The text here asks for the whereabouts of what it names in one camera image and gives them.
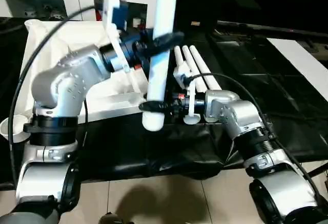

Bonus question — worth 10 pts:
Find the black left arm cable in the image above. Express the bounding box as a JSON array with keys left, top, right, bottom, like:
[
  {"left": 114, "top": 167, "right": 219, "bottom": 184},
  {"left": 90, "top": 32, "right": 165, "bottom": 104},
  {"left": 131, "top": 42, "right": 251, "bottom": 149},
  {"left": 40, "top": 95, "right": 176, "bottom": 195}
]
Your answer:
[{"left": 7, "top": 6, "right": 109, "bottom": 185}]

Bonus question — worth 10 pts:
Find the white board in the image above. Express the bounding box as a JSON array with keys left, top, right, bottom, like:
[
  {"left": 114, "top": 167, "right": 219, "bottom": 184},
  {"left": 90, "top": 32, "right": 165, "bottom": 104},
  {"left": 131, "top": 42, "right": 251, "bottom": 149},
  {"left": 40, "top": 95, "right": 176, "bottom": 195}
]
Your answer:
[{"left": 266, "top": 37, "right": 328, "bottom": 92}]

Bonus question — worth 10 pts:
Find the black floor stand bar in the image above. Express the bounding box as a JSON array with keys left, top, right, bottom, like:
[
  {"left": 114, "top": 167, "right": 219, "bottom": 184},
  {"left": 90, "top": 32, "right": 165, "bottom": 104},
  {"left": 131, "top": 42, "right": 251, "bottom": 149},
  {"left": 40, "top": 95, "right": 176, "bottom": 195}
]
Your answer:
[{"left": 307, "top": 164, "right": 328, "bottom": 179}]

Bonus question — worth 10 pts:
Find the black mat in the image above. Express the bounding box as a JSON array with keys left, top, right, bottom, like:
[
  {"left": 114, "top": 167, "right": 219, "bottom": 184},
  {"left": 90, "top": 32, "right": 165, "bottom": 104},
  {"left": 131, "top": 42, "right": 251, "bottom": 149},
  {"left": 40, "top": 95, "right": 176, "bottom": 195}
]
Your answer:
[{"left": 0, "top": 16, "right": 328, "bottom": 191}]

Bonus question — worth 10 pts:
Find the white plastic table top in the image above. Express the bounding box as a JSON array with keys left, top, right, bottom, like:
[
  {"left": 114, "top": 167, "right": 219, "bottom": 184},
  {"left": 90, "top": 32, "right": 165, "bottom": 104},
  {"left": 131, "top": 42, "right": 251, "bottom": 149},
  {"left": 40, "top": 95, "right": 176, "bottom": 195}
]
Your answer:
[{"left": 0, "top": 19, "right": 159, "bottom": 144}]

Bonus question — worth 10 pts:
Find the black metal rail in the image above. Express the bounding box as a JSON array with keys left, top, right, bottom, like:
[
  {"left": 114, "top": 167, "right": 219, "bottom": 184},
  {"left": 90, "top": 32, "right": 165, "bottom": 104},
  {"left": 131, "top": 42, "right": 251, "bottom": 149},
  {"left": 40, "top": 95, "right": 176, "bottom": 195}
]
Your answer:
[{"left": 215, "top": 21, "right": 328, "bottom": 40}]

